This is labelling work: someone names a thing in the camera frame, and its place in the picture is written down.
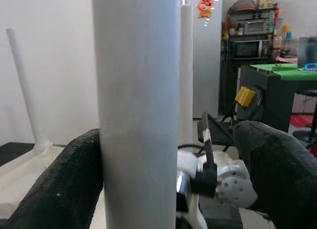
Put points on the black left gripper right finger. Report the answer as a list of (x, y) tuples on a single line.
[(284, 177)]

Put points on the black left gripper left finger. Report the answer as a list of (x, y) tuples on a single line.
[(54, 189)]

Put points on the white plastic table leg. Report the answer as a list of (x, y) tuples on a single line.
[(136, 90), (187, 65), (27, 90)]

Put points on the red floor mat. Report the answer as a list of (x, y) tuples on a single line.
[(302, 120)]

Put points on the black cabinet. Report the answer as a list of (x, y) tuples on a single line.
[(277, 102)]

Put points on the black folding chair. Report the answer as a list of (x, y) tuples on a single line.
[(220, 133)]

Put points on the black swivel stool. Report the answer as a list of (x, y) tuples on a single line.
[(307, 92)]

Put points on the yellow box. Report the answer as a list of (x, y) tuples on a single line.
[(245, 96)]

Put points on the green table cover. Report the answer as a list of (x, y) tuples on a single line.
[(284, 71)]

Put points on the blue plastic item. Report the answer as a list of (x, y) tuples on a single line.
[(310, 66)]

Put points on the black metal shelf rack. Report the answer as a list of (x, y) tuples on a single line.
[(225, 77)]

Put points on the black microwave oven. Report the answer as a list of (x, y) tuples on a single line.
[(247, 48)]

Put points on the white refrigerator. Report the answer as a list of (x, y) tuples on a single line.
[(208, 65)]

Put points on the silver toaster oven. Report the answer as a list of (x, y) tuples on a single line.
[(256, 25)]

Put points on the red grey dome lid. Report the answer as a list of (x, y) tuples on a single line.
[(244, 4)]

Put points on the orange cartoon sticker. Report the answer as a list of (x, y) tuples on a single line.
[(205, 6)]

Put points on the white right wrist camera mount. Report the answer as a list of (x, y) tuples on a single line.
[(188, 162)]

